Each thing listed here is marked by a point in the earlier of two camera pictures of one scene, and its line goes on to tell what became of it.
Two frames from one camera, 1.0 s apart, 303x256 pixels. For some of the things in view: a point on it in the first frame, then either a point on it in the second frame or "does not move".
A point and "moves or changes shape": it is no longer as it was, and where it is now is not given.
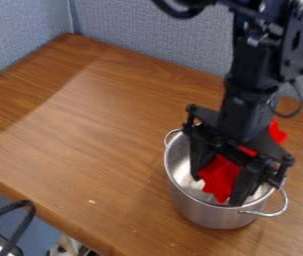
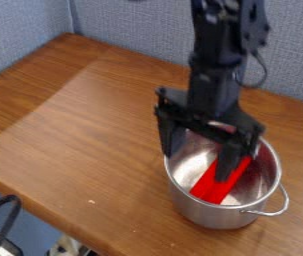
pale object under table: [67, 247] does not move
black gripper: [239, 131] -> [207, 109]
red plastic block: [218, 168] moves or changes shape
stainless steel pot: [191, 199] does not move
